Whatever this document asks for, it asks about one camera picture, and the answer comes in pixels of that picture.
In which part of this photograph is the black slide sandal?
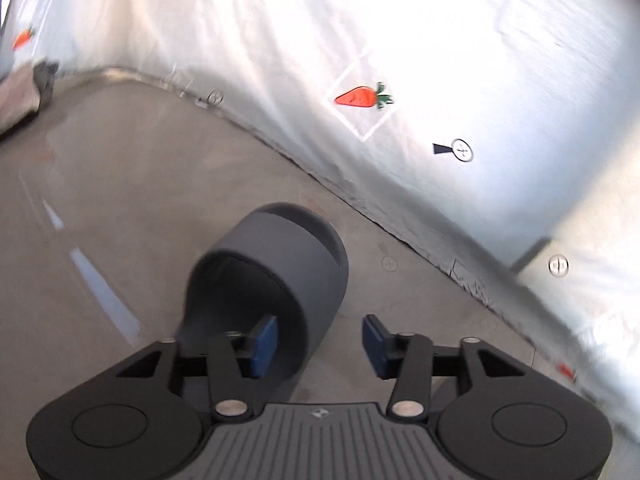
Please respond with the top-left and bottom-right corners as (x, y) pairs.
(175, 203), (349, 402)

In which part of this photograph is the tan white sneaker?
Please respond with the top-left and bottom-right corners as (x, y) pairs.
(0, 60), (58, 134)

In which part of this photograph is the white printed bed sheet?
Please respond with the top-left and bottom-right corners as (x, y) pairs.
(1, 0), (639, 436)

